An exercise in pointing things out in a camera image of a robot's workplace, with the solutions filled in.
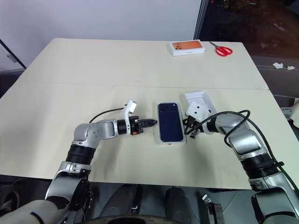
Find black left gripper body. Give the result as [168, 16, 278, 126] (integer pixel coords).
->
[128, 116, 144, 137]

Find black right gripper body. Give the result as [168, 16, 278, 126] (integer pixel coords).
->
[189, 117, 205, 131]

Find grey window frame post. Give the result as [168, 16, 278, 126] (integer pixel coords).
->
[193, 0, 210, 41]

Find red handled scissors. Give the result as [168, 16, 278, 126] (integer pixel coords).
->
[208, 41, 234, 57]

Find orange printed phone box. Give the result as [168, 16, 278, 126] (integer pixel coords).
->
[168, 40, 206, 57]

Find grey robot torso shell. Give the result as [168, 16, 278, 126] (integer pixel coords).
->
[0, 199, 78, 224]

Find dark blue smartphone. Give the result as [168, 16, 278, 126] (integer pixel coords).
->
[157, 102, 185, 143]

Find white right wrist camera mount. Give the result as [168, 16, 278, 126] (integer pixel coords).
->
[185, 101, 210, 122]

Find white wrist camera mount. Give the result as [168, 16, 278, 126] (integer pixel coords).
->
[122, 99, 139, 135]
[185, 101, 210, 122]

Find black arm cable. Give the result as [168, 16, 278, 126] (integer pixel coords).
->
[199, 109, 299, 195]
[88, 106, 127, 123]

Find grey metal clamp bracket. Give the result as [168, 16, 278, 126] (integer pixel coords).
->
[201, 194, 224, 224]

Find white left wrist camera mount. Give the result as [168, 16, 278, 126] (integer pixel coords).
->
[122, 99, 139, 135]

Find black metal stand bar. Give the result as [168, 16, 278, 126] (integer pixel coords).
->
[0, 38, 28, 70]

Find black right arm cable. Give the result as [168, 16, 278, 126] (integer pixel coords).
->
[199, 109, 299, 195]

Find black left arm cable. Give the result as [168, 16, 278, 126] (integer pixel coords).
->
[88, 106, 127, 123]

